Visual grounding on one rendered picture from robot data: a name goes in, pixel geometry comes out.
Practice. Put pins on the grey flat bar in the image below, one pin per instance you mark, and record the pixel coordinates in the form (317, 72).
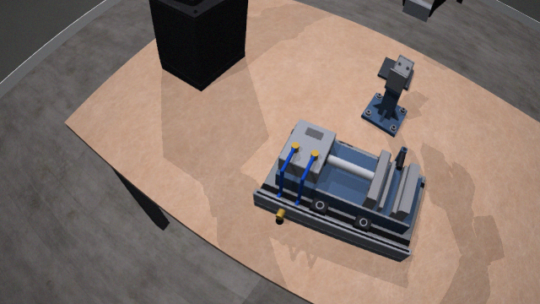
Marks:
(386, 187)
(398, 191)

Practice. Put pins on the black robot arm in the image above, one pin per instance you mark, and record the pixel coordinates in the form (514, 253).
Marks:
(189, 2)

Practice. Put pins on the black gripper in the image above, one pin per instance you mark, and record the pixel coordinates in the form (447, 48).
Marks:
(435, 5)

